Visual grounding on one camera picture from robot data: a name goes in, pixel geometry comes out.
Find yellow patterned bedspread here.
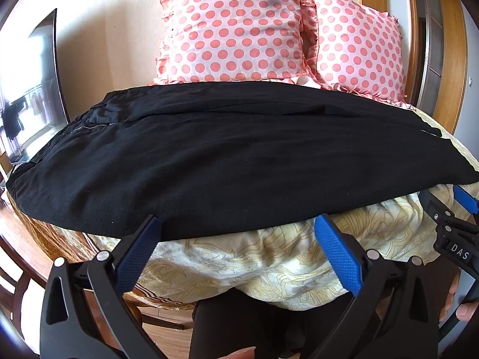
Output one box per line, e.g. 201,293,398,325
7,116,479,311

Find pink polka dot pillow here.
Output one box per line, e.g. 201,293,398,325
151,0,319,85
299,0,410,107

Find person's right hand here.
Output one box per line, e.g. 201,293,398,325
439,272,479,323

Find black pants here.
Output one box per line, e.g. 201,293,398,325
7,81,479,241

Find wooden chair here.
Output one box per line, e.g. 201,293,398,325
0,228,49,307
137,296,197,342

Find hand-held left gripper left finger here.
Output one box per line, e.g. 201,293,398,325
39,214,165,359

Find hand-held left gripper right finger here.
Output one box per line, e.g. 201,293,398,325
313,214,440,359

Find person's legs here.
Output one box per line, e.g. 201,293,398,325
189,287,354,359

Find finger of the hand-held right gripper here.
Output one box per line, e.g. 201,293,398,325
419,190,456,226
454,185,479,216

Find person's left hand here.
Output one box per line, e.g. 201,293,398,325
220,346,257,359

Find wooden door frame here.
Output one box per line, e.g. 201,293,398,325
408,0,470,135

